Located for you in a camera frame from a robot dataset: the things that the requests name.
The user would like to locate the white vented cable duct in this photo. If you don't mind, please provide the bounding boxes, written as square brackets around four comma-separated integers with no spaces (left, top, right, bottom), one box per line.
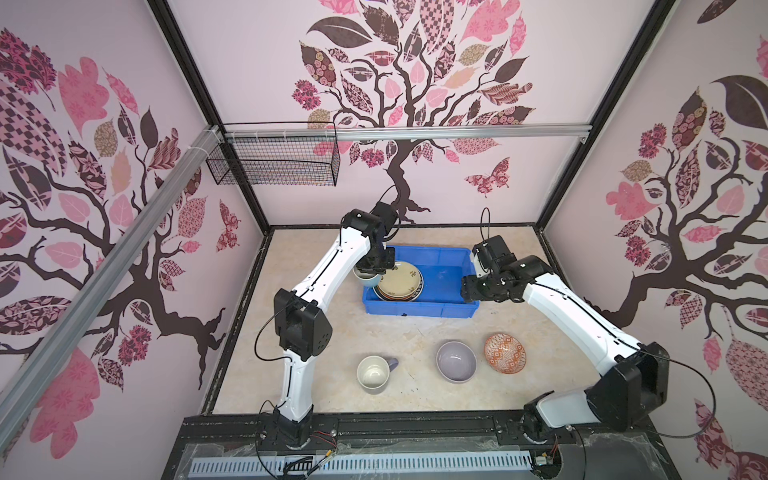
[186,451,532,479]

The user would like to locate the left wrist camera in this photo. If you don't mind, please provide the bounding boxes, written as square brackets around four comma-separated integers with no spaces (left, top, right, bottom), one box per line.
[371,201,400,241]

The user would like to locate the black wire basket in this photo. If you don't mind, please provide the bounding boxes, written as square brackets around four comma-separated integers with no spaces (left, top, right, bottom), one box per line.
[206,120,341,187]

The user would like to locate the aluminium rail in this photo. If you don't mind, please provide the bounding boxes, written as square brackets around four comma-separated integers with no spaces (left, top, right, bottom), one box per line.
[225,123,592,142]
[1,125,222,448]

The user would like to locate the blue plastic bin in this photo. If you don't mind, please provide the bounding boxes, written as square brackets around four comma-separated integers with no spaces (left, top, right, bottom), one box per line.
[362,245,479,319]

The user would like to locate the aluminium rail left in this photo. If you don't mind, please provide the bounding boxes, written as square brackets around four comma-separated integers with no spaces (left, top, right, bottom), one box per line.
[1,125,222,448]

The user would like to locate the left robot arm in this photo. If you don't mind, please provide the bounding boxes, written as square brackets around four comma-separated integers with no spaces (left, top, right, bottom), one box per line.
[274,202,399,427]

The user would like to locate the light blue mug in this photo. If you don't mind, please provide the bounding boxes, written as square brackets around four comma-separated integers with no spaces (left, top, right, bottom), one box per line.
[353,267,382,288]

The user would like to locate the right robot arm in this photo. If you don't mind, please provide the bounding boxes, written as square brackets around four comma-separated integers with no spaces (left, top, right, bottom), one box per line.
[461,253,671,440]

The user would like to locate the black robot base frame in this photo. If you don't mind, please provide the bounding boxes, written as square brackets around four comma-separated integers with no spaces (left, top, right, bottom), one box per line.
[161,410,680,479]

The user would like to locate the red patterned bowl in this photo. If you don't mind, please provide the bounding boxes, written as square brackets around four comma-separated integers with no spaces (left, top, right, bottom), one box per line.
[484,332,527,375]

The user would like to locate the purple mug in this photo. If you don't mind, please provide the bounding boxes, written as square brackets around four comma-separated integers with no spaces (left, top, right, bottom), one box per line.
[356,355,399,395]

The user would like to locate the aluminium rail back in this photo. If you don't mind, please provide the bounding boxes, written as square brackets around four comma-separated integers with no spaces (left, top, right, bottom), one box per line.
[225,123,592,142]

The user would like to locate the cream yellow plate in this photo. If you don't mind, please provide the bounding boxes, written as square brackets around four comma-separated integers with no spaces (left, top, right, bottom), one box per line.
[374,261,424,302]

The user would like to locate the lavender bowl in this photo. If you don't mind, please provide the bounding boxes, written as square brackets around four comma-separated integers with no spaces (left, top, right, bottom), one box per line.
[435,340,477,384]

